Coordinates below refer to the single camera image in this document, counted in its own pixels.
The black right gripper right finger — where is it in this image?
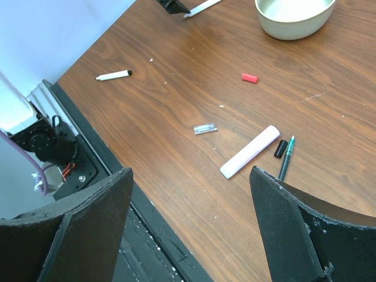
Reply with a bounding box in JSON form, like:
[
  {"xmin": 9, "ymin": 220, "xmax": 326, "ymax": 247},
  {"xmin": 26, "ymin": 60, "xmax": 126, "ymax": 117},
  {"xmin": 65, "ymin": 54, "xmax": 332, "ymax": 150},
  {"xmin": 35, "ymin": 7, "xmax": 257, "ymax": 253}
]
[{"xmin": 249, "ymin": 166, "xmax": 375, "ymax": 281}]

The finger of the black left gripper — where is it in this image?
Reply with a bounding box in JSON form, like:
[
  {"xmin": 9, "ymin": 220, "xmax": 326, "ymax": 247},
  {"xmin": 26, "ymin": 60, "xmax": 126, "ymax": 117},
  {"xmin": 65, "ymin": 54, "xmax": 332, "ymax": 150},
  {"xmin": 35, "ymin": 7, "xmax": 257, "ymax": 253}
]
[{"xmin": 157, "ymin": 0, "xmax": 190, "ymax": 15}]

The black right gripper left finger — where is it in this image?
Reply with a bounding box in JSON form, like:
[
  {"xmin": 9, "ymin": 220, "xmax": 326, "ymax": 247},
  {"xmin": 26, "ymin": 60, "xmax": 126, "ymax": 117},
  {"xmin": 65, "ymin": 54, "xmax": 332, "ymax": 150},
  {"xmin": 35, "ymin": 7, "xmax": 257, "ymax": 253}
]
[{"xmin": 1, "ymin": 168, "xmax": 133, "ymax": 281}]

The white red marker pen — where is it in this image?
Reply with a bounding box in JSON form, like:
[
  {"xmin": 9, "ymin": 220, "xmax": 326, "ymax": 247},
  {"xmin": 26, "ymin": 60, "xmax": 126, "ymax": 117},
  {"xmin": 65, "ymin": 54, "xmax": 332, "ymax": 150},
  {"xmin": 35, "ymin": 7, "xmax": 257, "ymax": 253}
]
[{"xmin": 183, "ymin": 0, "xmax": 221, "ymax": 18}]

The pink highlighter pen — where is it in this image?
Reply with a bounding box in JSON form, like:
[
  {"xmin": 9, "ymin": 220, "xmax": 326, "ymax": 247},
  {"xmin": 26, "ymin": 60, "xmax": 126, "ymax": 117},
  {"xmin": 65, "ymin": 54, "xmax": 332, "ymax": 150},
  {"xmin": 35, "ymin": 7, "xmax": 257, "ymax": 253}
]
[{"xmin": 220, "ymin": 125, "xmax": 280, "ymax": 179}]

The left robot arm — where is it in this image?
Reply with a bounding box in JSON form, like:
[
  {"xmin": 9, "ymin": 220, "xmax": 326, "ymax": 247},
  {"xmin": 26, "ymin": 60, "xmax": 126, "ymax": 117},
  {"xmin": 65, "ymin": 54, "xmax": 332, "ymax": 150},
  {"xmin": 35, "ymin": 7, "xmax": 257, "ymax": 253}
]
[{"xmin": 1, "ymin": 75, "xmax": 78, "ymax": 166}]

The green pen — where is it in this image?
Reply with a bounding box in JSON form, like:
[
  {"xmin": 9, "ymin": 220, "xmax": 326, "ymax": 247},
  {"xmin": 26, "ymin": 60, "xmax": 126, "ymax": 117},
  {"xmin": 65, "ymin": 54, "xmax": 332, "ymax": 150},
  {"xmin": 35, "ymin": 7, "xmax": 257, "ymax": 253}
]
[{"xmin": 277, "ymin": 135, "xmax": 295, "ymax": 181}]

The white black marker pen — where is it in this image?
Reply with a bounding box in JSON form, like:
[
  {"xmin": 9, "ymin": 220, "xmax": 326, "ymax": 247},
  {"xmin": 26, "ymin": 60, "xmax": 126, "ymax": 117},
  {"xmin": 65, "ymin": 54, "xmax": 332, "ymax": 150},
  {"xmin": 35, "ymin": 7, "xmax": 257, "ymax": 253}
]
[{"xmin": 95, "ymin": 70, "xmax": 132, "ymax": 81}]

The black pen cap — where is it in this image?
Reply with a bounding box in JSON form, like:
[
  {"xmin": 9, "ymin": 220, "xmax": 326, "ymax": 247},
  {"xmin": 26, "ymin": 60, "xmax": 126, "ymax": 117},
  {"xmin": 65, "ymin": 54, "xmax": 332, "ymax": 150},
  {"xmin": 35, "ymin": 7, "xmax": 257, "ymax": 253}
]
[{"xmin": 274, "ymin": 139, "xmax": 288, "ymax": 159}]

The red pen cap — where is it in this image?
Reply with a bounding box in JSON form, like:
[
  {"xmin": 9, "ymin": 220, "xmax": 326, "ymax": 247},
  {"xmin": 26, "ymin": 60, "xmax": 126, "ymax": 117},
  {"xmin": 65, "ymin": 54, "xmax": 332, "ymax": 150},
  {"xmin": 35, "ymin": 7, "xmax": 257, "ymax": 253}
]
[{"xmin": 241, "ymin": 73, "xmax": 259, "ymax": 84}]

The clear pen cap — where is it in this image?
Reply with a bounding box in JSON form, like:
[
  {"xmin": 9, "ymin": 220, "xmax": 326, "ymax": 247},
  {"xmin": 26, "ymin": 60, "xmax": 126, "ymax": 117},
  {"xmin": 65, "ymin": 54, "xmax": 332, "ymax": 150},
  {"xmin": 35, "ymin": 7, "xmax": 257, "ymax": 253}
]
[{"xmin": 193, "ymin": 123, "xmax": 217, "ymax": 135}]

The beige ceramic bowl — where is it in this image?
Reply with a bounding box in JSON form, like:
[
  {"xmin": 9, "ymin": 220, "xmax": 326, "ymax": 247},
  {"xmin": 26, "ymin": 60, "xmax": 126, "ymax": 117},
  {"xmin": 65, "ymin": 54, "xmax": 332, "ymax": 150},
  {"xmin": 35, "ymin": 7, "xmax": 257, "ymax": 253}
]
[{"xmin": 254, "ymin": 0, "xmax": 336, "ymax": 41}]

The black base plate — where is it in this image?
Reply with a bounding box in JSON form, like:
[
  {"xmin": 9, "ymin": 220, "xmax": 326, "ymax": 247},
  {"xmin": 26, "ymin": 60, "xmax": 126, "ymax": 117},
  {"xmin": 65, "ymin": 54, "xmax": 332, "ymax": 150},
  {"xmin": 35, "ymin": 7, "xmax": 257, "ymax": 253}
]
[{"xmin": 43, "ymin": 84, "xmax": 210, "ymax": 281}]

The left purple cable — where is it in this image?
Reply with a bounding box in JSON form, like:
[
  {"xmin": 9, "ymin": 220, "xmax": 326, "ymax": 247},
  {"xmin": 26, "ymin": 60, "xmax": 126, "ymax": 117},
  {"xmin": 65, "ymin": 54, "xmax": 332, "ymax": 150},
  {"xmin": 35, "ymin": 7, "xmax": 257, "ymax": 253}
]
[{"xmin": 0, "ymin": 129, "xmax": 49, "ymax": 197}]

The aluminium frame rail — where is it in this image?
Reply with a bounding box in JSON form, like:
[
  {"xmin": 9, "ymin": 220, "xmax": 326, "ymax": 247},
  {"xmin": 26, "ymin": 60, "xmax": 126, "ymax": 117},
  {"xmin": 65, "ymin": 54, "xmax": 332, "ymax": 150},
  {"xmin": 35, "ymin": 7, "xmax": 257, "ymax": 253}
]
[{"xmin": 27, "ymin": 79, "xmax": 56, "ymax": 108}]

